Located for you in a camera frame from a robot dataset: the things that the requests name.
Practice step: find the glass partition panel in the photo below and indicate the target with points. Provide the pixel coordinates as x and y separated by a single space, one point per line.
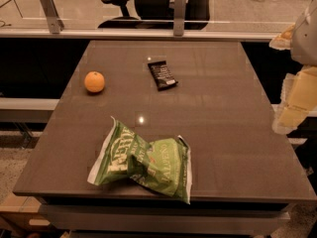
225 15

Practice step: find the green jalapeno chip bag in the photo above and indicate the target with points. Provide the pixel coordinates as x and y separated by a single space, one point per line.
163 166

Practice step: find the black office chair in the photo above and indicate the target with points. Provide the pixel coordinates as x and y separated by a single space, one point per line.
158 14

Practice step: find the middle metal glass bracket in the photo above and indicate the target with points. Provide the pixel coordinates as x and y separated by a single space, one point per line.
178 18

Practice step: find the black rxbar chocolate bar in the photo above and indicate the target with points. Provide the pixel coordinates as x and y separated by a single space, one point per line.
162 75

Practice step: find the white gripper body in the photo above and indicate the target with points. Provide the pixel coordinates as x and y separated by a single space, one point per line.
305 40

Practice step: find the left metal glass bracket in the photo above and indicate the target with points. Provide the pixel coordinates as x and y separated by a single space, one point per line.
54 21

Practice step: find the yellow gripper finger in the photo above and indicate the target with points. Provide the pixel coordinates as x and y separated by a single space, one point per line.
298 97
283 40

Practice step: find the orange fruit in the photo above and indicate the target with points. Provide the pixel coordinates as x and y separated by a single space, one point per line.
94 81

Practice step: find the metal glass bracket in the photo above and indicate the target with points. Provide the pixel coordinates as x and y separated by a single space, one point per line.
54 21
178 18

